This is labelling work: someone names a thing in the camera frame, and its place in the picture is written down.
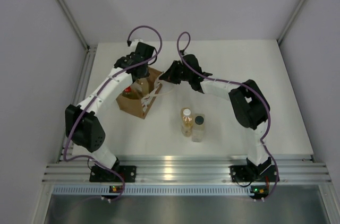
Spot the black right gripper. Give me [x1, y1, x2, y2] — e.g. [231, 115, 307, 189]
[159, 61, 192, 85]

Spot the white cap bottle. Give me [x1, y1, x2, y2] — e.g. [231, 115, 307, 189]
[181, 108, 193, 137]
[136, 77, 150, 97]

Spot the jute watermelon canvas bag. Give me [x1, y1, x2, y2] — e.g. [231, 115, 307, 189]
[116, 67, 173, 119]

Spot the clear bottle dark cap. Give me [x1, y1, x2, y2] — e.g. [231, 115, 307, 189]
[191, 114, 206, 142]

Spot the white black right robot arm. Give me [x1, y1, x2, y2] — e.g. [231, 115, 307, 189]
[159, 54, 272, 182]

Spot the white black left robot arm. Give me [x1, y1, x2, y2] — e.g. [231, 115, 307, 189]
[64, 41, 158, 182]

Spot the red cap bottle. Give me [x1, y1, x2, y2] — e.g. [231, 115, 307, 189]
[122, 87, 139, 100]

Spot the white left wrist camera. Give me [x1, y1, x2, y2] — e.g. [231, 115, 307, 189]
[127, 39, 144, 48]

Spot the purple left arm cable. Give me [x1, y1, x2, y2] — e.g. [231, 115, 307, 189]
[62, 25, 163, 203]

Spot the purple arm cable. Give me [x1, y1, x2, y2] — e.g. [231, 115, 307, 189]
[62, 25, 163, 203]
[176, 32, 280, 203]

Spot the left aluminium corner post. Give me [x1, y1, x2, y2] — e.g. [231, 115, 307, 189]
[56, 0, 89, 50]

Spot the aluminium corner post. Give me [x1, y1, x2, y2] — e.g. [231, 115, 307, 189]
[277, 0, 308, 46]
[56, 0, 89, 50]

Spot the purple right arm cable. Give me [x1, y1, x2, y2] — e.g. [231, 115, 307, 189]
[176, 32, 280, 203]

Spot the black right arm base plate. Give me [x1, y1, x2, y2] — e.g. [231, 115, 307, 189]
[229, 165, 277, 183]

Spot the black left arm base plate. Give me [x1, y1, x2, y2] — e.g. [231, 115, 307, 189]
[89, 165, 137, 183]

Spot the aluminium front rail frame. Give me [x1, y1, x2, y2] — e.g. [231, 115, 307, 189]
[42, 156, 332, 185]

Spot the grey slotted cable duct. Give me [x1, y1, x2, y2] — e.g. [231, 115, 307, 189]
[52, 185, 324, 195]

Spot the right aluminium corner post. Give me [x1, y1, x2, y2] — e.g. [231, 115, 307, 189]
[277, 0, 308, 46]

